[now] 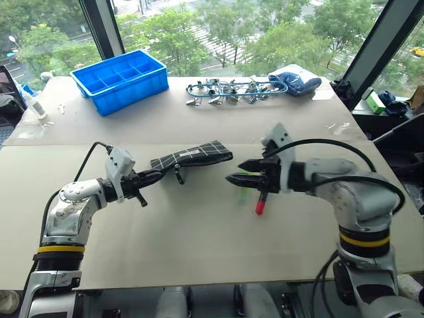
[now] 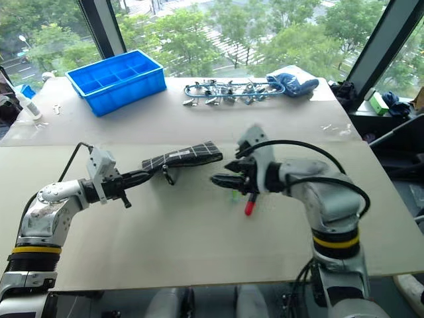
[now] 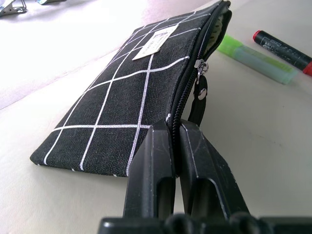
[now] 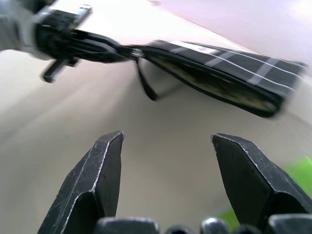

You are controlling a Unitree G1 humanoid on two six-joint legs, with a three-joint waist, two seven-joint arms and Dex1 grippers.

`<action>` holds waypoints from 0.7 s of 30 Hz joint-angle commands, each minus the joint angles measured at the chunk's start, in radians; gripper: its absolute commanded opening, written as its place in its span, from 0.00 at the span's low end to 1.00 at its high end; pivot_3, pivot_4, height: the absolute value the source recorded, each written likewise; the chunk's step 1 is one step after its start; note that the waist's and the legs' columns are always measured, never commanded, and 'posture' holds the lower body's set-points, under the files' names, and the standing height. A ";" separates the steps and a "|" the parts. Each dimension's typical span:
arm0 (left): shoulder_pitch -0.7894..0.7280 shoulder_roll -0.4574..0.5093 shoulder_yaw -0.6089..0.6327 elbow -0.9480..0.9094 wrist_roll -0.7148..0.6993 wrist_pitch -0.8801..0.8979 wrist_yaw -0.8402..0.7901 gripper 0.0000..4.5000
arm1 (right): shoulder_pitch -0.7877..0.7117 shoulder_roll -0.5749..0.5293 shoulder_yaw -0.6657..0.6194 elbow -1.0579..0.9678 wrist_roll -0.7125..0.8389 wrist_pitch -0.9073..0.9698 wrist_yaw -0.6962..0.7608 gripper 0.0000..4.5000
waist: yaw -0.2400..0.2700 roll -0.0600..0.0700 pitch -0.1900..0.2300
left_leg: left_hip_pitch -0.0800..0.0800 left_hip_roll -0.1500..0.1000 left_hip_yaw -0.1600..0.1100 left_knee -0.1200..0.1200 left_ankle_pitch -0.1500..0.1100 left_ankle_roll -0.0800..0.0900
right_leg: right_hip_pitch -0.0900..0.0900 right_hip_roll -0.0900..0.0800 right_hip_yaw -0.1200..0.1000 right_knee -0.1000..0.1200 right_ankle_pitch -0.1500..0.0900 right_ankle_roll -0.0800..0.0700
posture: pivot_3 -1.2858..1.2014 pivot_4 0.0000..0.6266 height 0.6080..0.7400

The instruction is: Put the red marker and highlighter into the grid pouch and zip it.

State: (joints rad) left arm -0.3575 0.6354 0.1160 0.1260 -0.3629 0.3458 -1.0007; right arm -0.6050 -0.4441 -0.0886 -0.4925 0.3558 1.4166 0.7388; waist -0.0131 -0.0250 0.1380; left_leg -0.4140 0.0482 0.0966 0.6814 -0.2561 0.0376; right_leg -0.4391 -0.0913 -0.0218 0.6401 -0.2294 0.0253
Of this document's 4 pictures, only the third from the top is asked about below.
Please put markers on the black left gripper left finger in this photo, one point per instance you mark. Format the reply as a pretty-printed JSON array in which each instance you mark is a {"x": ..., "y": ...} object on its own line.
[{"x": 143, "y": 175}]

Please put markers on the green highlighter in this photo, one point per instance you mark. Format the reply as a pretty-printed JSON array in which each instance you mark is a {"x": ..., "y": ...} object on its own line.
[{"x": 256, "y": 62}]

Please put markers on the black grid pencil pouch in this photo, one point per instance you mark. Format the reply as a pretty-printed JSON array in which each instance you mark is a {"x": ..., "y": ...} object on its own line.
[{"x": 126, "y": 97}]

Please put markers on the silver metal binder clip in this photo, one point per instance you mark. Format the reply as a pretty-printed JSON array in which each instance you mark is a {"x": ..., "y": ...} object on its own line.
[{"x": 12, "y": 6}]

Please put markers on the black red-capped marker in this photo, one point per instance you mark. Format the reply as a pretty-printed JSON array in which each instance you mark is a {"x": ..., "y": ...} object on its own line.
[{"x": 285, "y": 51}]

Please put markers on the blue patterned binder clip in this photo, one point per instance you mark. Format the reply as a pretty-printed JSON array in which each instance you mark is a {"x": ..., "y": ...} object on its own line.
[{"x": 48, "y": 1}]

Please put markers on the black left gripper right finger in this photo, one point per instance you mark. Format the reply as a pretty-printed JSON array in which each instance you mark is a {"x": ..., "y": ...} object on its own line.
[{"x": 209, "y": 175}]

